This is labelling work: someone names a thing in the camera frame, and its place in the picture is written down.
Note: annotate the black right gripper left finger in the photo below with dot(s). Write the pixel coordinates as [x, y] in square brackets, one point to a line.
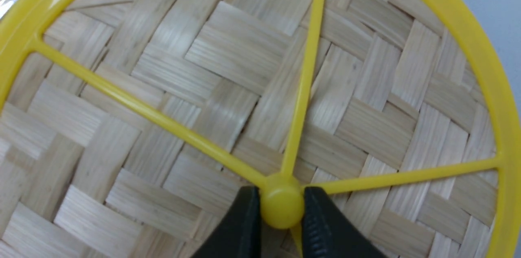
[239, 234]

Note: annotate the yellow-rimmed woven bamboo lid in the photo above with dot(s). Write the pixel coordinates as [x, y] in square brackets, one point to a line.
[129, 126]

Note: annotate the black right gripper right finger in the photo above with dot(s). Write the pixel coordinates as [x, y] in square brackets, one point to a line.
[327, 233]

